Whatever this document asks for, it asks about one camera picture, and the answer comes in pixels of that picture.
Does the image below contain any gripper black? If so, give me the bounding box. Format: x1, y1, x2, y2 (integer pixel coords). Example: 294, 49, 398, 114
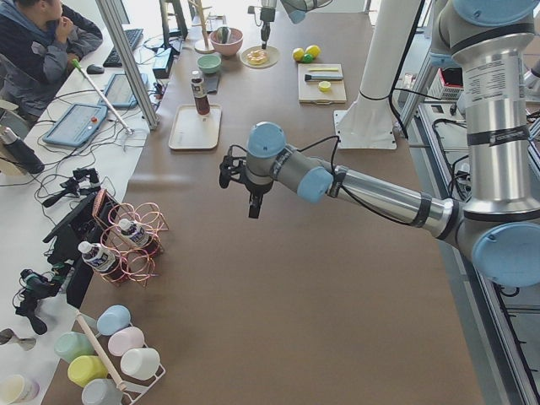
246, 181, 270, 219
261, 22, 271, 50

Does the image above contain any twisted glazed donut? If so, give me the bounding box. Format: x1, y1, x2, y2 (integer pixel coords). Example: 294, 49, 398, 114
246, 49, 268, 66

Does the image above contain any white round plate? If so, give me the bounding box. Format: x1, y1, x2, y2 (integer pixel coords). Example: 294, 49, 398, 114
240, 46, 280, 69

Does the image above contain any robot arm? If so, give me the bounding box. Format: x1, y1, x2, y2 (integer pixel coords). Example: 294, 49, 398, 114
240, 1, 539, 287
259, 0, 332, 50

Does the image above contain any dark tea bottle on tray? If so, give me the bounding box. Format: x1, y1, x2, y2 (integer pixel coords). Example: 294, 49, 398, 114
191, 70, 210, 116

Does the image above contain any cream rectangular tray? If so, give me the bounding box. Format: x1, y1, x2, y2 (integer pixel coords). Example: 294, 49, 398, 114
168, 104, 222, 150

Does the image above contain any yellow lemon lower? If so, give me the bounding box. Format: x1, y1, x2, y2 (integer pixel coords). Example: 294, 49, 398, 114
292, 47, 305, 62

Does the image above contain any yellow lemon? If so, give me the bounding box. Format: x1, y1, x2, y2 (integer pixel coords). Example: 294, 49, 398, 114
292, 47, 305, 62
305, 45, 321, 59

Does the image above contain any pink ice bowl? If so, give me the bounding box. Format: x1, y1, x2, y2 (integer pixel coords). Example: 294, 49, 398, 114
209, 26, 244, 57

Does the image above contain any metal ice scoop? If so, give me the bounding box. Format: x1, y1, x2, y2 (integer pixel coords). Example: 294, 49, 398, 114
215, 25, 231, 44

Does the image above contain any yellow lemon upper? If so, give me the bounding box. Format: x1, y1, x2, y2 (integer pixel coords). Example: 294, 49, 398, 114
305, 45, 321, 59

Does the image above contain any yellow plastic knife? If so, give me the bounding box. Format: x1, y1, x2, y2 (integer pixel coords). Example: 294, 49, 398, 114
308, 67, 339, 72

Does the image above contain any steel muddler black tip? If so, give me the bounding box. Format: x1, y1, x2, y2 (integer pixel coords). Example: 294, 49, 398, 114
304, 73, 343, 82

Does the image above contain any green bowl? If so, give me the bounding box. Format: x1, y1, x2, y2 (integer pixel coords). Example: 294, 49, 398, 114
197, 54, 222, 74

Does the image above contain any wooden mug tree stand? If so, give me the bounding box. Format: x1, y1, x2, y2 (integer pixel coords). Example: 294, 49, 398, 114
188, 0, 215, 55

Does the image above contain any bamboo cutting board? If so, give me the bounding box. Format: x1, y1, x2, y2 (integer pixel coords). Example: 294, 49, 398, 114
297, 63, 347, 104

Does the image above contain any half lemon slice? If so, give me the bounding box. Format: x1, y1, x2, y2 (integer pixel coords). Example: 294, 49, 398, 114
318, 81, 332, 93

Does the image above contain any bottle in rack rear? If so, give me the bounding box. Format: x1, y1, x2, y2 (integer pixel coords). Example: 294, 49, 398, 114
118, 218, 161, 257

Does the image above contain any bottle in rack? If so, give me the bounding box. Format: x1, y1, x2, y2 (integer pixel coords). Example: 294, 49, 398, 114
118, 218, 161, 257
78, 241, 127, 283

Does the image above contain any black keyboard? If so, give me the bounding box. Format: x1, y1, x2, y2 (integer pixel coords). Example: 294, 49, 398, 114
102, 28, 145, 68

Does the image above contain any white stick green tip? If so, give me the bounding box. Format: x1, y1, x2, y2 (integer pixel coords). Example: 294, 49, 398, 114
71, 59, 134, 136

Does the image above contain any blue teach pendant far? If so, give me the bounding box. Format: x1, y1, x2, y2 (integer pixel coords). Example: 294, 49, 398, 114
103, 73, 138, 110

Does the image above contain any blue teach pendant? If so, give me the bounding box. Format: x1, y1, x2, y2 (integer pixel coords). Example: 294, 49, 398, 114
103, 73, 138, 110
42, 103, 108, 148

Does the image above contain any bottle in rack front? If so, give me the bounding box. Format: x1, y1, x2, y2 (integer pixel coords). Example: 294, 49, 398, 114
78, 241, 127, 283

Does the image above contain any black computer mouse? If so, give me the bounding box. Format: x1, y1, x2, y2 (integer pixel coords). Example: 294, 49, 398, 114
86, 64, 105, 75

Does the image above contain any black monitor stand device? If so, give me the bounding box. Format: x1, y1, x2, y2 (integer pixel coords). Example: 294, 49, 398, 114
43, 192, 101, 309

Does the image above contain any blue cup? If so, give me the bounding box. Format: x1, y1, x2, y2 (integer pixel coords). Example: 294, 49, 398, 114
97, 305, 131, 336

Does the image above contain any pink cup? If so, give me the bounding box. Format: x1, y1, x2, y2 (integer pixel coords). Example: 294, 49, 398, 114
108, 327, 144, 357

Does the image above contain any blue teach pendant near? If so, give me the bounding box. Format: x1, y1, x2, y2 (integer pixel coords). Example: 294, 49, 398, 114
42, 103, 108, 148

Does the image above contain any white cup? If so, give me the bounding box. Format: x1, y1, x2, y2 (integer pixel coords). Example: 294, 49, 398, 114
120, 348, 160, 381

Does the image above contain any seated person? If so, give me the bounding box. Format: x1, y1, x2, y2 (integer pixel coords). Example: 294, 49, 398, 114
1, 1, 103, 123

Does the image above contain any green cup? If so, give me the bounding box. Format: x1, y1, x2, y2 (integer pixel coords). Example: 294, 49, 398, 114
54, 332, 95, 364

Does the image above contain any yellow cup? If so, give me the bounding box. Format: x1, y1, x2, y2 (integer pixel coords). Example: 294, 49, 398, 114
67, 355, 108, 387

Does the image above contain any grey cup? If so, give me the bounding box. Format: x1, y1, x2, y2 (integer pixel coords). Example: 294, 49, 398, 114
81, 379, 122, 405

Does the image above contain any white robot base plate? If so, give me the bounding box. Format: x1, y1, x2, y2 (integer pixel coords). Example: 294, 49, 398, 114
333, 108, 397, 150

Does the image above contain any copper wire bottle rack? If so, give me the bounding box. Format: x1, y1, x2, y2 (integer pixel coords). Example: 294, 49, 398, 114
92, 190, 169, 286

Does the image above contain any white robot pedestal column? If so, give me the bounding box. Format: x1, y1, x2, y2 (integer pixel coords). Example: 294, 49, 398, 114
357, 0, 438, 101

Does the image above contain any aluminium frame post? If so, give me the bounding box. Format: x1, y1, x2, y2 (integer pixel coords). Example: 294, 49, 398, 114
95, 0, 159, 131

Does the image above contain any black camera tripod clamp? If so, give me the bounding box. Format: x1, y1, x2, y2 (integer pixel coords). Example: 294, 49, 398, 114
42, 168, 101, 208

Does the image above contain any white wire cup rack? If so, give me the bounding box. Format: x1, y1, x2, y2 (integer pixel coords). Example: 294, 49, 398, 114
75, 310, 166, 404

